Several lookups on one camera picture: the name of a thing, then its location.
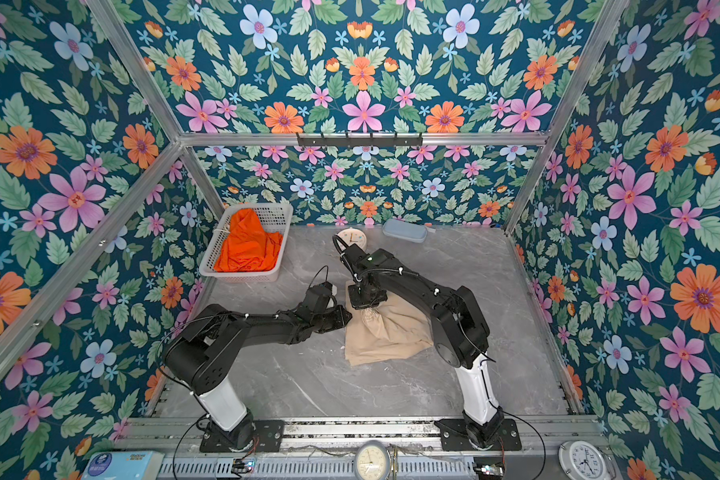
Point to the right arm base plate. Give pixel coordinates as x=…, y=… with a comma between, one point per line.
x=462, y=435

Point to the orange shorts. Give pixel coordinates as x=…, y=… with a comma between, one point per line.
x=248, y=246

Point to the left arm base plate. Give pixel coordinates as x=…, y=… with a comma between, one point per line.
x=257, y=435

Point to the white plastic laundry basket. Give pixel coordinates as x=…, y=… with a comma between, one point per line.
x=274, y=217

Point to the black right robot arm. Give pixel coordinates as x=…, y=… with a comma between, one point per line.
x=458, y=328

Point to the pink round alarm clock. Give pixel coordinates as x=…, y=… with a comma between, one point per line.
x=353, y=236

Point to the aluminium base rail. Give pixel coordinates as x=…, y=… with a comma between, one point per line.
x=326, y=448

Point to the beige round front clock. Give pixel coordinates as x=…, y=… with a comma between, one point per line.
x=372, y=461

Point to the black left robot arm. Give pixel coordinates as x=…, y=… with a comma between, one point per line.
x=203, y=354

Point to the blue tissue pack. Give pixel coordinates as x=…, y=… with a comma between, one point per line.
x=123, y=465

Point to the beige drawstring shorts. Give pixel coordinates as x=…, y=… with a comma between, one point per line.
x=392, y=330

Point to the white round corner clock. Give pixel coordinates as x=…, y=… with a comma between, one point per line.
x=581, y=460

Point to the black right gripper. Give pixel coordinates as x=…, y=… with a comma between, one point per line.
x=357, y=303

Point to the grey-blue pencil case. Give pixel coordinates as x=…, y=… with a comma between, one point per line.
x=403, y=230

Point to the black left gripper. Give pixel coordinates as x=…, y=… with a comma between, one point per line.
x=342, y=318

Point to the black wall hook rail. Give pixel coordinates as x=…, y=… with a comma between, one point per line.
x=347, y=140

